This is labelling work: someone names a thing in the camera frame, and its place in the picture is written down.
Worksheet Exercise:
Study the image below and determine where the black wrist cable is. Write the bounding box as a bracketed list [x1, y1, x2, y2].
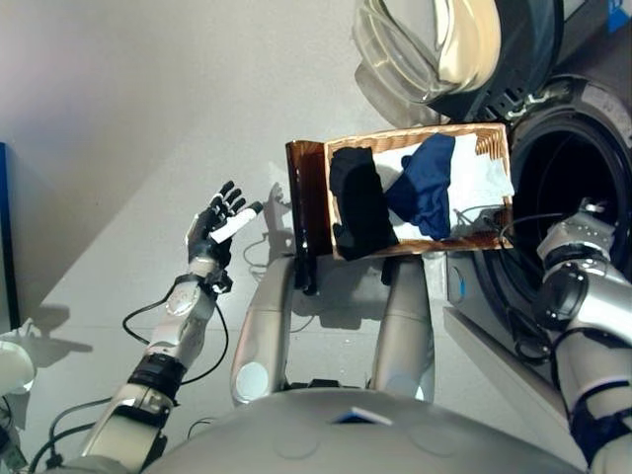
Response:
[497, 210, 565, 251]
[121, 283, 229, 386]

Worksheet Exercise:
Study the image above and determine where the grey front-load washing machine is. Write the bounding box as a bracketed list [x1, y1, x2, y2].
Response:
[443, 0, 632, 376]

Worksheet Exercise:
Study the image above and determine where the round glass washer door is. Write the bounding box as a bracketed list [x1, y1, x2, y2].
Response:
[351, 0, 564, 124]

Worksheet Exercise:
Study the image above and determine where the silver left robot leg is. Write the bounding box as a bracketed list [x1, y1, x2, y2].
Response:
[230, 254, 317, 407]

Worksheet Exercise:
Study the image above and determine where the black left elbow cable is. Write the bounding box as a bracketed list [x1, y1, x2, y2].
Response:
[27, 397, 115, 473]

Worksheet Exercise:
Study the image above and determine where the dark-edged flat panel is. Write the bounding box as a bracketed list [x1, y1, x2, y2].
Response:
[0, 141, 22, 333]

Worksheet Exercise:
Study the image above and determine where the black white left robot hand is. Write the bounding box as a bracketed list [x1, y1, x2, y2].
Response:
[185, 180, 263, 273]

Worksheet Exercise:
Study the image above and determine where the white washer plinth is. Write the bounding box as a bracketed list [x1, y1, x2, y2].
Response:
[442, 305, 574, 431]

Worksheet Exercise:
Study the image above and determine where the blue white washer sticker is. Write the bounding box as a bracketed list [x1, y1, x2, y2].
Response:
[605, 0, 632, 36]

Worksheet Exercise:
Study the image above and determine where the grey robot torso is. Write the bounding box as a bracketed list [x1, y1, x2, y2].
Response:
[147, 387, 589, 474]

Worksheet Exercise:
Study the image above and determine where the drain filter cover blue tab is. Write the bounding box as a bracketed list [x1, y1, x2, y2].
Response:
[446, 259, 479, 310]

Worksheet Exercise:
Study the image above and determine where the large black garment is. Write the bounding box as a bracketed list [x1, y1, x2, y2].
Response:
[329, 146, 400, 262]

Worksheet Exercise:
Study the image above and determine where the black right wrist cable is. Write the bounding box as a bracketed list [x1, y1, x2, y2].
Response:
[497, 210, 565, 251]

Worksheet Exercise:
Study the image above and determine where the wicker laundry basket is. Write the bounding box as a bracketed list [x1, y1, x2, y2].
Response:
[323, 121, 515, 263]

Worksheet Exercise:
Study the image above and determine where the white round object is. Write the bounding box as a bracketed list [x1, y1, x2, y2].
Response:
[0, 340, 37, 396]

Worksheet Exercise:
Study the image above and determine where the navy blue garment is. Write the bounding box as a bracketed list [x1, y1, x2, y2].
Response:
[383, 133, 456, 239]

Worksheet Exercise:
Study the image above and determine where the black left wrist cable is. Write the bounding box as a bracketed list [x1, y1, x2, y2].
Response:
[121, 283, 229, 386]

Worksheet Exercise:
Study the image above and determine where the white basket liner cloth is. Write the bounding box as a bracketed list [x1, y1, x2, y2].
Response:
[372, 135, 514, 241]

